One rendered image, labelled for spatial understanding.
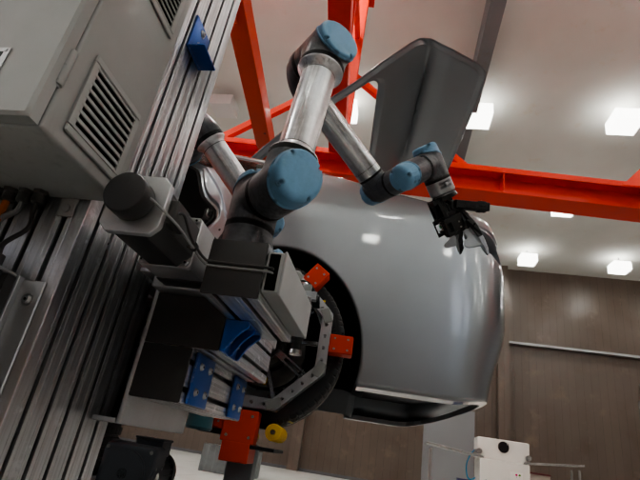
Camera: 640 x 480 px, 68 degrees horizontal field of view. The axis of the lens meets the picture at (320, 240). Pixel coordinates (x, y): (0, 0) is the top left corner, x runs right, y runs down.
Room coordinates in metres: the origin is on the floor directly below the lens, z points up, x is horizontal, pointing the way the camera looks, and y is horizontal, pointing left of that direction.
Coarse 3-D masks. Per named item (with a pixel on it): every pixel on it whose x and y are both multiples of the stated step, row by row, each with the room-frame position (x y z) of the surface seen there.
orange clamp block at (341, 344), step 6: (330, 336) 1.78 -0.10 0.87; (336, 336) 1.77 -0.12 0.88; (342, 336) 1.77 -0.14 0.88; (348, 336) 1.77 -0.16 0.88; (330, 342) 1.78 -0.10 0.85; (336, 342) 1.77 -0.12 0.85; (342, 342) 1.77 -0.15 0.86; (348, 342) 1.77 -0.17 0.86; (330, 348) 1.78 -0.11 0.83; (336, 348) 1.77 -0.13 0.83; (342, 348) 1.77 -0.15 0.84; (348, 348) 1.77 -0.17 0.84; (330, 354) 1.82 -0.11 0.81; (336, 354) 1.80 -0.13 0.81; (342, 354) 1.79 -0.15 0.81; (348, 354) 1.77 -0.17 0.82
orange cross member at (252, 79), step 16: (240, 16) 1.93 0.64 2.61; (240, 32) 2.05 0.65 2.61; (240, 48) 2.16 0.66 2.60; (256, 48) 2.23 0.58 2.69; (240, 64) 2.30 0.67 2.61; (256, 64) 2.31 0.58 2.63; (256, 80) 2.42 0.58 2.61; (256, 96) 2.58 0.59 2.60; (256, 112) 2.75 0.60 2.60; (256, 128) 2.93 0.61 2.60; (272, 128) 3.07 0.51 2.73; (256, 144) 3.14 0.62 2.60
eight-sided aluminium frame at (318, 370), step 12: (300, 276) 1.79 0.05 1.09; (324, 312) 1.78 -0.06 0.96; (324, 324) 1.78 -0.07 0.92; (324, 336) 1.82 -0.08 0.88; (324, 348) 1.82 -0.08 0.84; (324, 360) 1.78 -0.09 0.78; (312, 372) 1.78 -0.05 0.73; (324, 372) 1.78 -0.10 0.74; (300, 384) 1.83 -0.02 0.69; (312, 384) 1.83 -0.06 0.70; (252, 396) 1.80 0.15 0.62; (276, 396) 1.79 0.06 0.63; (288, 396) 1.79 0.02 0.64; (252, 408) 1.84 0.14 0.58; (264, 408) 1.79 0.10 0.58; (276, 408) 1.79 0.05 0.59
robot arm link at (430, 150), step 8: (432, 144) 1.08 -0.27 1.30; (416, 152) 1.10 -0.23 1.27; (424, 152) 1.09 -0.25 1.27; (432, 152) 1.09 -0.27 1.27; (440, 152) 1.10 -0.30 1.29; (432, 160) 1.09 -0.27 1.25; (440, 160) 1.10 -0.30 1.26; (440, 168) 1.11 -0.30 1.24; (432, 176) 1.12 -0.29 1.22; (440, 176) 1.12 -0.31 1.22; (448, 176) 1.13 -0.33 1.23
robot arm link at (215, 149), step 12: (204, 120) 1.17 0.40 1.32; (204, 132) 1.18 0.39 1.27; (216, 132) 1.18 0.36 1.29; (204, 144) 1.20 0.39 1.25; (216, 144) 1.20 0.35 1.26; (216, 156) 1.21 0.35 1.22; (228, 156) 1.21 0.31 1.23; (216, 168) 1.23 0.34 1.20; (228, 168) 1.22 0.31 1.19; (240, 168) 1.23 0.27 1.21; (228, 180) 1.24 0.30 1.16; (276, 228) 1.27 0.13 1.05
